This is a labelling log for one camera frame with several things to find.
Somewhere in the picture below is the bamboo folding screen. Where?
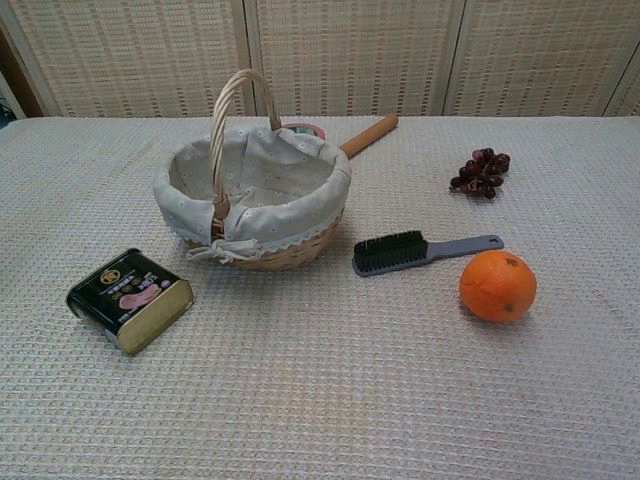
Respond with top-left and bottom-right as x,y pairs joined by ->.
0,0 -> 640,119

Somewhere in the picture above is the black luncheon meat tin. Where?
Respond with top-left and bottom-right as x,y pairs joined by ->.
65,247 -> 195,357

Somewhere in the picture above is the woven beige tablecloth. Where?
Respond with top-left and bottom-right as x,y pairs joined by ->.
0,114 -> 640,480

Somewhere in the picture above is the pink pan with wooden handle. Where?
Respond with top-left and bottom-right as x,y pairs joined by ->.
281,112 -> 400,158

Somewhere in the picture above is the bunch of dark red grapes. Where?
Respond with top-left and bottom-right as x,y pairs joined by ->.
448,146 -> 512,201

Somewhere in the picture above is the grey brush with black bristles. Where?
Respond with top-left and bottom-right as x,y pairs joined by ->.
352,229 -> 506,278

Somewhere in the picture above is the wicker basket with cloth liner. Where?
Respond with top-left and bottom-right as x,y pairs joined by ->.
152,68 -> 352,273

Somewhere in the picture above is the orange fruit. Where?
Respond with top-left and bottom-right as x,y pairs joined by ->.
458,249 -> 539,324

